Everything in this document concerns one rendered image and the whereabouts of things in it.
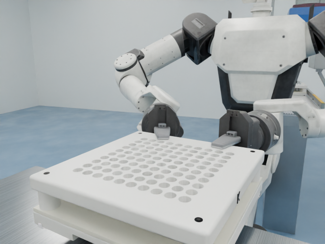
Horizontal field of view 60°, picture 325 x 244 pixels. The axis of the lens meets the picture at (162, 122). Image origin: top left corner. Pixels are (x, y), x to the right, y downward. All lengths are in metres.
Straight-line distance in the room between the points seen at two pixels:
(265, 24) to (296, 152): 1.12
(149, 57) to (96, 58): 4.88
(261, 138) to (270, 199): 1.45
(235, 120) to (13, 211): 0.40
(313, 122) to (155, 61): 0.53
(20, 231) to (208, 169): 0.28
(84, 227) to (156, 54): 0.71
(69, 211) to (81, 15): 5.73
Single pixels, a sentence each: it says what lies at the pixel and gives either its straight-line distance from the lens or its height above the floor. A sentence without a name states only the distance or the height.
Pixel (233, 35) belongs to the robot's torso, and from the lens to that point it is 0.90.
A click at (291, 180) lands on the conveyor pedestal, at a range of 1.94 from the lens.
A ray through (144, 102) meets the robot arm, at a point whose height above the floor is 0.99.
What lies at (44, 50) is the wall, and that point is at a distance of 6.59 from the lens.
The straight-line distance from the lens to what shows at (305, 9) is 1.59.
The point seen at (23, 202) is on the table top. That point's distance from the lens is 0.55.
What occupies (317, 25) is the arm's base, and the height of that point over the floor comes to 1.20.
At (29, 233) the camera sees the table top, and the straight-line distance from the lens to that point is 0.47.
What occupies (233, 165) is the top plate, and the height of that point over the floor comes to 0.97.
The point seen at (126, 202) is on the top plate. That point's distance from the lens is 0.31.
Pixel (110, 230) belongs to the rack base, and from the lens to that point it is 0.35.
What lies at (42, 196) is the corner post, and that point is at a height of 0.95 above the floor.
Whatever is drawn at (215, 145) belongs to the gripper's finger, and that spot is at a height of 0.98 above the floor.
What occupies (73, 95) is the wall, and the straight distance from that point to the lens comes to 6.24.
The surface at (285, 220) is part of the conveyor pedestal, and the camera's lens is 2.06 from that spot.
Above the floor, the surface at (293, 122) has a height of 0.75.
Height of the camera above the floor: 1.12
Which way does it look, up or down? 14 degrees down
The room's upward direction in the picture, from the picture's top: straight up
